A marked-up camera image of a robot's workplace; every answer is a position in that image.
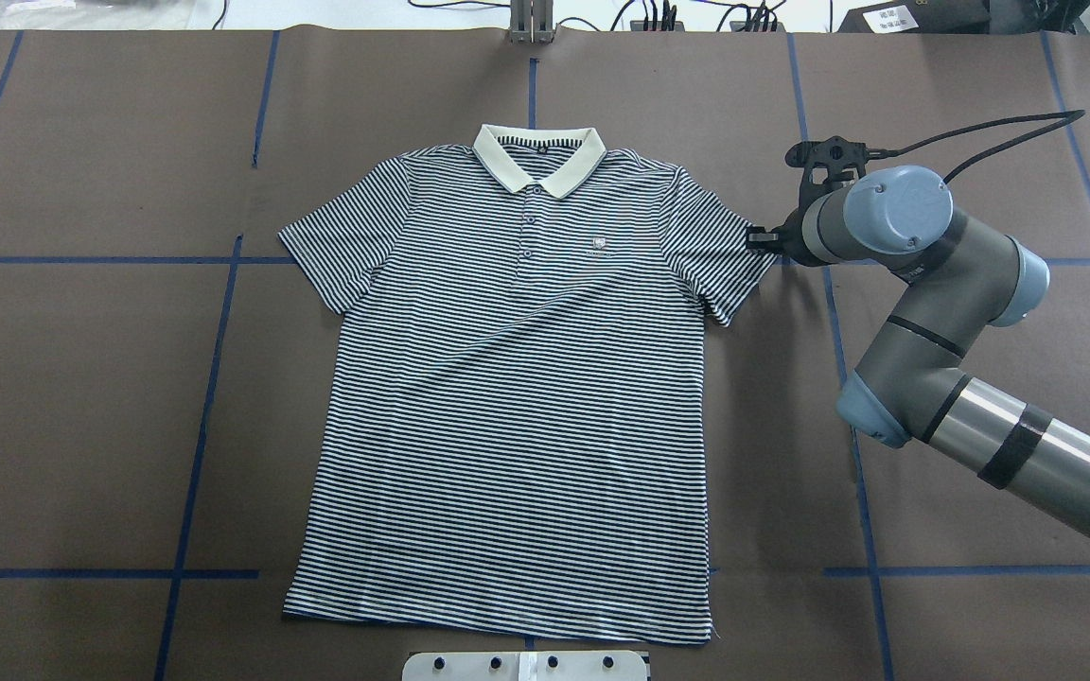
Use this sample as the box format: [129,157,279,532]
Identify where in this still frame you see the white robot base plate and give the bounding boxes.
[401,650,652,680]

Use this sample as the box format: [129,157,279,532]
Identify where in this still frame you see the black box with label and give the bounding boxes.
[835,1,992,35]

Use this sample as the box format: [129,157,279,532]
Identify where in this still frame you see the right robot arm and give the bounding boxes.
[748,166,1090,538]

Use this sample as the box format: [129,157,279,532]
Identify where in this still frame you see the black power strip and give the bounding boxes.
[628,16,687,33]

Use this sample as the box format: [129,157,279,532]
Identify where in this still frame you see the navy white striped polo shirt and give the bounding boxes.
[277,125,775,646]

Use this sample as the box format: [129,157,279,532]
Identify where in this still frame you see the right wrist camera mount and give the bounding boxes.
[784,135,872,212]

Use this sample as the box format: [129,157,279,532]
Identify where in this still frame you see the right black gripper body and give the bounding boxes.
[746,210,820,266]

